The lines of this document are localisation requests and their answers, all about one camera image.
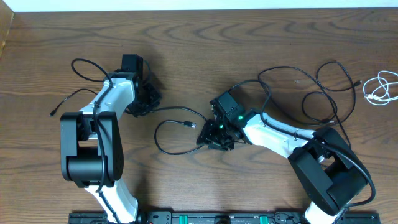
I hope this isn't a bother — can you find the white usb cable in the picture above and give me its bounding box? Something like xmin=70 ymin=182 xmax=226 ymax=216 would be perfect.
xmin=363 ymin=70 xmax=398 ymax=106

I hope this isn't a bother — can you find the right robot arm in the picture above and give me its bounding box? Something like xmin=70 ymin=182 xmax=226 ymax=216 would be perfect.
xmin=197 ymin=110 xmax=370 ymax=223

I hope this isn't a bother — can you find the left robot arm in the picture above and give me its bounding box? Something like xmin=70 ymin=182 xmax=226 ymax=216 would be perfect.
xmin=60 ymin=72 xmax=149 ymax=223

